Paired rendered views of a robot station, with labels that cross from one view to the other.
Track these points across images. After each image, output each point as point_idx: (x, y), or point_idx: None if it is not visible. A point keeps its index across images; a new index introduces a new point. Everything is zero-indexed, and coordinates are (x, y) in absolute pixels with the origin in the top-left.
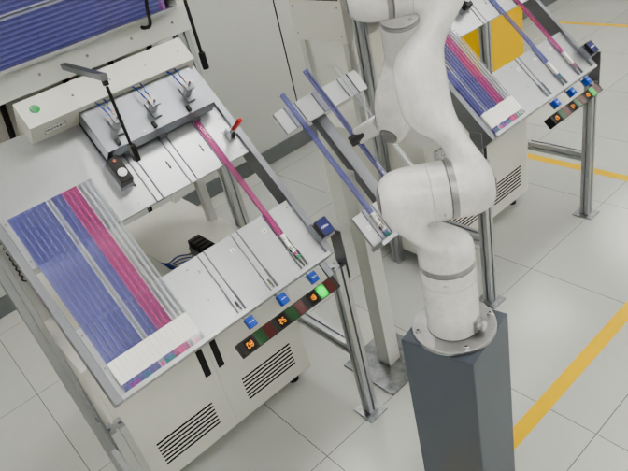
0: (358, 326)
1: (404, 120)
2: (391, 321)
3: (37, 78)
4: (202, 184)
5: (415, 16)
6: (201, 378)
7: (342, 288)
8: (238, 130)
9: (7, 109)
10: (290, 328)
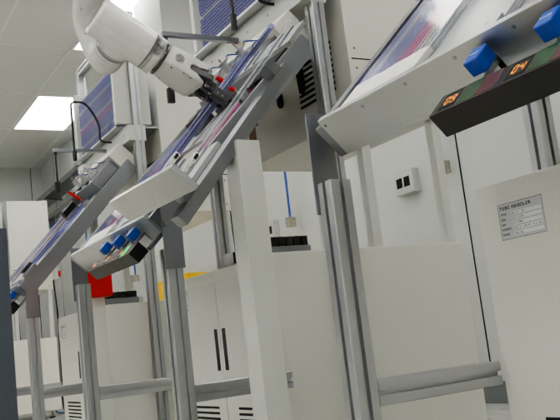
0: (174, 352)
1: (79, 40)
2: None
3: (227, 51)
4: (365, 194)
5: None
6: (215, 367)
7: (162, 278)
8: (248, 96)
9: None
10: None
